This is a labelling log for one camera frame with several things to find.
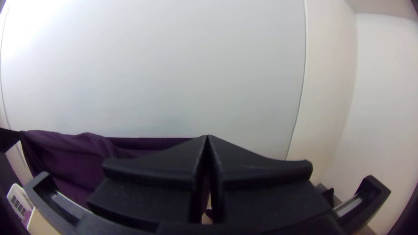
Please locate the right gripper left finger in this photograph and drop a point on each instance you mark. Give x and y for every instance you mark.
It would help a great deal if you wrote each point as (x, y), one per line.
(153, 182)

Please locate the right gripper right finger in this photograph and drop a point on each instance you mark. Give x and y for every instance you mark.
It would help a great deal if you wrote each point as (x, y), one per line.
(261, 189)

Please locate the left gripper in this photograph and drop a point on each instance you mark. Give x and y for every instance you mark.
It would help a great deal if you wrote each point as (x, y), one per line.
(8, 138)

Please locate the black t-shirt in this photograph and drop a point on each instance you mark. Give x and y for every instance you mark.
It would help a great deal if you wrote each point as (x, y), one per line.
(72, 163)

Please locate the white laundry basket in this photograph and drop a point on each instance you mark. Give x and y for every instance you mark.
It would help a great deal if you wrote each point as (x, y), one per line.
(19, 202)

